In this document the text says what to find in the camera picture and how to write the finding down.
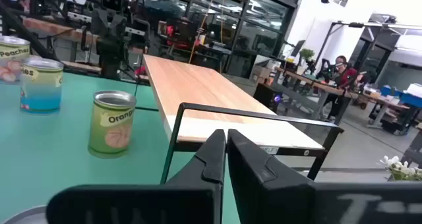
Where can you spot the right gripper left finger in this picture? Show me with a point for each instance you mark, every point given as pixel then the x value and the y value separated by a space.
pixel 184 197

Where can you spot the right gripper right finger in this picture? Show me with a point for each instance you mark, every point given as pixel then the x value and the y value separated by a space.
pixel 283 197

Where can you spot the green oranges can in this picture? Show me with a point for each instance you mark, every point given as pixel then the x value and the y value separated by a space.
pixel 110 131

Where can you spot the apple can orange label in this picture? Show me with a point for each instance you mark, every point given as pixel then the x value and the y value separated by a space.
pixel 19 217

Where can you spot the blue berries can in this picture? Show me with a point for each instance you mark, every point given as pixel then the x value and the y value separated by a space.
pixel 41 92

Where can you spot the peaches can green label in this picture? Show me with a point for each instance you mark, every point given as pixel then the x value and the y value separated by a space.
pixel 11 52

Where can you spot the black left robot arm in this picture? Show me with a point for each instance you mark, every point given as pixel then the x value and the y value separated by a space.
pixel 110 43

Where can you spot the black background robot arm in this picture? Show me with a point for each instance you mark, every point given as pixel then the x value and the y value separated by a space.
pixel 326 69

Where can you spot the black box purple light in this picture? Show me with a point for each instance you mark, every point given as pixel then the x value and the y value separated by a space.
pixel 265 95

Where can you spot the wooden background table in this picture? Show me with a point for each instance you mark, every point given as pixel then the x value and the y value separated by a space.
pixel 316 84

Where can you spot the cardboard boxes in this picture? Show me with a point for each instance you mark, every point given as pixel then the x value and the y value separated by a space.
pixel 262 73

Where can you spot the person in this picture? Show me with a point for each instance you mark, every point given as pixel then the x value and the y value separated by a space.
pixel 344 77

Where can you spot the green table mat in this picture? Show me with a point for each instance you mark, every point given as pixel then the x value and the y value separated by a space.
pixel 49 158

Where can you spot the small background potted plant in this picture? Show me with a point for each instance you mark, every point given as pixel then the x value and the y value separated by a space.
pixel 306 54

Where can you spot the black background monitor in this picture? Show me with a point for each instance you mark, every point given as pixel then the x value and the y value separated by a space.
pixel 298 47

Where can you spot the blue storage bins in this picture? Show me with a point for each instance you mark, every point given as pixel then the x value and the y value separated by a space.
pixel 409 100

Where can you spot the wooden workbench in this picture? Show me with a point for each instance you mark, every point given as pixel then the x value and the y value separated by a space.
pixel 49 28

